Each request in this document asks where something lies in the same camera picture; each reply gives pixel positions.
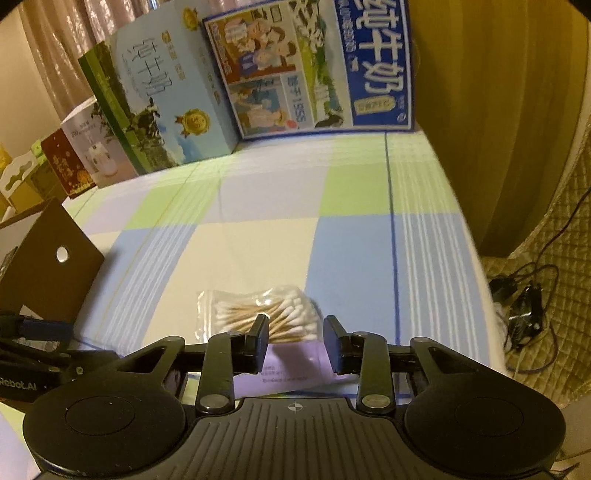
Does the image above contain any black power cord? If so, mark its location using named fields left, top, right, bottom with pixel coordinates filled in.
left=489, top=186, right=591, bottom=365

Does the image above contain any cotton swabs bag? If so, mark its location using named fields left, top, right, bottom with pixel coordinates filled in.
left=195, top=285, right=322, bottom=344

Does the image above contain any quilted chair cover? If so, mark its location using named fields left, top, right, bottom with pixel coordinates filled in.
left=481, top=135, right=590, bottom=408

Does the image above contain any blue milk carton box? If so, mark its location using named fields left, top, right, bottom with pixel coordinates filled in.
left=204, top=0, right=415, bottom=140

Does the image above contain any power adapter on chair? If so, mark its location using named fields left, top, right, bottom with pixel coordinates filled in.
left=489, top=276, right=544, bottom=351

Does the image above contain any white humidifier box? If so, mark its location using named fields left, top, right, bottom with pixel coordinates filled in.
left=61, top=96, right=138, bottom=188

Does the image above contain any wooden wardrobe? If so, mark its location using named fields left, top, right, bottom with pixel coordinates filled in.
left=409, top=1, right=590, bottom=257

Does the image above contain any brown cardboard storage box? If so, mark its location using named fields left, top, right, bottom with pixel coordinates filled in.
left=1, top=199, right=104, bottom=324

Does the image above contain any red gift box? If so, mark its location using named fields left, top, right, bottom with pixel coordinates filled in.
left=41, top=129, right=95, bottom=198

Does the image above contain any checkered tablecloth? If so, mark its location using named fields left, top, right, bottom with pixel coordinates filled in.
left=0, top=131, right=509, bottom=480

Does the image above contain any green milk carton box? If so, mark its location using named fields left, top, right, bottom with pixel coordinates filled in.
left=79, top=1, right=240, bottom=174

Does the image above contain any brown cardboard carton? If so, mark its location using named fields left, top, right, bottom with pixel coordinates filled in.
left=1, top=141, right=65, bottom=221

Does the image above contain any purple cream tube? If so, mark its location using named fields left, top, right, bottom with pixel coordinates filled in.
left=233, top=341, right=358, bottom=398

